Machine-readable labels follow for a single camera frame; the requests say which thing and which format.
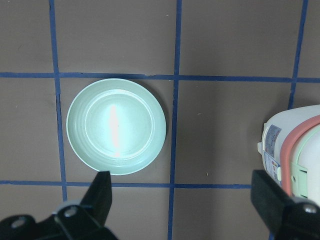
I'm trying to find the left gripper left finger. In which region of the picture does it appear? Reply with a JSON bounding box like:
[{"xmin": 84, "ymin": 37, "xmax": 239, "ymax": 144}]
[{"xmin": 80, "ymin": 171, "xmax": 112, "ymax": 225}]

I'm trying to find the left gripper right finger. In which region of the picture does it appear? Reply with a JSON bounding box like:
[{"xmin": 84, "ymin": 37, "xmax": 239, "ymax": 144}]
[{"xmin": 250, "ymin": 170, "xmax": 293, "ymax": 233}]

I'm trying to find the green plate near left arm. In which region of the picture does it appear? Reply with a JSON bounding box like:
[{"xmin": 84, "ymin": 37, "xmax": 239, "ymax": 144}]
[{"xmin": 66, "ymin": 78, "xmax": 167, "ymax": 176}]

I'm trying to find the white rice cooker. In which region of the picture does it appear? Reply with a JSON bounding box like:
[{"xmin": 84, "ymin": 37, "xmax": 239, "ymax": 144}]
[{"xmin": 257, "ymin": 105, "xmax": 320, "ymax": 204}]

